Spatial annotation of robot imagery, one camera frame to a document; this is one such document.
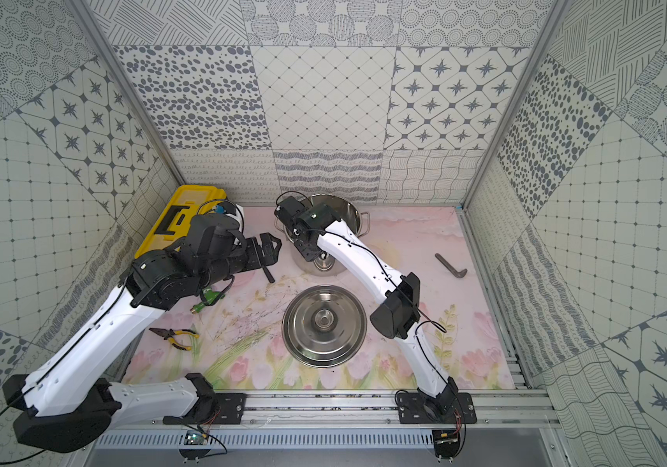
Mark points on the left circuit board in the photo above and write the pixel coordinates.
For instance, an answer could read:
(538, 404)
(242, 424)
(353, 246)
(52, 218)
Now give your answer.
(195, 438)

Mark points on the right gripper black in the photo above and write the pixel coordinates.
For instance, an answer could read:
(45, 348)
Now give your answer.
(306, 251)

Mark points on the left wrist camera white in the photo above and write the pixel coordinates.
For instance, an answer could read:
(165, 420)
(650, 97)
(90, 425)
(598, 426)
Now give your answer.
(230, 209)

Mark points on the yellow handled pliers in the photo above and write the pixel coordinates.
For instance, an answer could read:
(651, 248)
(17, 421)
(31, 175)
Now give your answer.
(172, 335)

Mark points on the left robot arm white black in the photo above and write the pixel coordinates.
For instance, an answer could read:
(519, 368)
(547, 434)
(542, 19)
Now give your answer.
(67, 403)

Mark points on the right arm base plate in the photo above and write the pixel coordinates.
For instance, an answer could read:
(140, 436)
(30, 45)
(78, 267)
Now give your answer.
(435, 407)

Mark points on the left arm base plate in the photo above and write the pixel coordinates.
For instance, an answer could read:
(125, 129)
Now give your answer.
(220, 408)

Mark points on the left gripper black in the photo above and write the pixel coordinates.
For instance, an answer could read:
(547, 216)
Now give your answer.
(257, 253)

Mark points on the green toy drill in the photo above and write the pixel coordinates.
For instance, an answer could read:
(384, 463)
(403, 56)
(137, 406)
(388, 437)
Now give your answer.
(210, 297)

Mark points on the grey hex key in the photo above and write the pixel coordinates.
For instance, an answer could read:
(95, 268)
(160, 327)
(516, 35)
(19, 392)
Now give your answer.
(455, 272)

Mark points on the black handled hammer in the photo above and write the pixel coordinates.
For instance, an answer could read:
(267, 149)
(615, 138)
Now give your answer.
(271, 279)

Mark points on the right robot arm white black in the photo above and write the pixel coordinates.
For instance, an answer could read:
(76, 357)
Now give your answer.
(399, 318)

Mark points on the circuit board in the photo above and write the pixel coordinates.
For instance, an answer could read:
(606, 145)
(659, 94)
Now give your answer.
(195, 438)
(447, 444)

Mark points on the right circuit board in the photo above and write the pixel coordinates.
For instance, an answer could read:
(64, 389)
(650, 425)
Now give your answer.
(447, 444)

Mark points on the stainless steel pot lid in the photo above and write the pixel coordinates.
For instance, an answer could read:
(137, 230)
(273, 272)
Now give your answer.
(324, 326)

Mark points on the yellow black toolbox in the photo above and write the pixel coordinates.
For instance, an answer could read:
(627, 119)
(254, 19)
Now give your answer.
(174, 222)

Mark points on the aluminium mounting rail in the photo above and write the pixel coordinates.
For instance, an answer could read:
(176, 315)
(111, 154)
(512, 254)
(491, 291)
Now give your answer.
(380, 408)

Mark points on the white slotted cable duct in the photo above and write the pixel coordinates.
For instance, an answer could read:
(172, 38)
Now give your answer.
(234, 439)

